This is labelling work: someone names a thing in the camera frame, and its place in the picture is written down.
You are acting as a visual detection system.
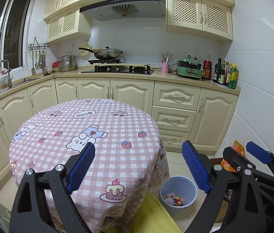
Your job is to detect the light blue trash bin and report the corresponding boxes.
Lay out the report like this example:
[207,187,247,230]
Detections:
[158,176,198,216]

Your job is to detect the kitchen window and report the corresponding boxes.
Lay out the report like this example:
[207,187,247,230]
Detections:
[0,0,31,74]

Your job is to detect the orange rice bag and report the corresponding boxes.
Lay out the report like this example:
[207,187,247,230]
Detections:
[222,140,246,173]

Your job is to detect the brown cardboard box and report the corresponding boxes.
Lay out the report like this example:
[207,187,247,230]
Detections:
[210,158,229,223]

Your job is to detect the cream lower cabinets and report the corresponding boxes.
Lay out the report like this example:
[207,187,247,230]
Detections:
[0,72,239,188]

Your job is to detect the cream cabinets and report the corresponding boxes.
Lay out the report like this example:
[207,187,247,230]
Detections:
[44,0,235,43]
[0,72,239,188]

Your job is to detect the green yellow oil bottle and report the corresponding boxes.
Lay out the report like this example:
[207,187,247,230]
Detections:
[228,64,238,90]

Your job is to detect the yellow cloth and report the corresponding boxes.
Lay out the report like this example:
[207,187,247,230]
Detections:
[100,188,181,232]

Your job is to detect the red soy sauce bottle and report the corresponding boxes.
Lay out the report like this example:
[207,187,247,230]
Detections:
[202,54,212,81]

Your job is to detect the dark glass bottle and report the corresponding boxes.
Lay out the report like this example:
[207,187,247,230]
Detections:
[213,58,226,85]

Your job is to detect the green electric cooker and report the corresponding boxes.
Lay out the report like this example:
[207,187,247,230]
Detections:
[175,55,202,80]

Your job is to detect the pink checkered tablecloth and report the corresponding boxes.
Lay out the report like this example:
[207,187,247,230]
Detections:
[9,99,170,232]

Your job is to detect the pink utensil holder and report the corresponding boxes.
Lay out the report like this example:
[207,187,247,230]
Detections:
[161,62,169,73]

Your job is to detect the chrome sink faucet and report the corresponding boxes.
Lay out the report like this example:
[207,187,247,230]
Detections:
[0,59,13,89]

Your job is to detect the steel steamer pot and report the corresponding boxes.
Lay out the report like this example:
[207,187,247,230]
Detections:
[59,52,76,72]

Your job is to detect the cream upper cabinets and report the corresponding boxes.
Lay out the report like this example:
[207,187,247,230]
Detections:
[44,0,235,43]

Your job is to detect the black gas stove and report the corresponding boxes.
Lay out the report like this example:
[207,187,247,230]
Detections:
[82,58,154,75]

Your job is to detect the hanging utensil rack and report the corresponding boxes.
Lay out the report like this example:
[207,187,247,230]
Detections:
[28,36,51,75]

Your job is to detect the steel wok with lid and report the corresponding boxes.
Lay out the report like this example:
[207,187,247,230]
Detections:
[78,46,123,60]

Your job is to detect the range hood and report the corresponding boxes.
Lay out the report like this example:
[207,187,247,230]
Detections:
[79,0,164,22]

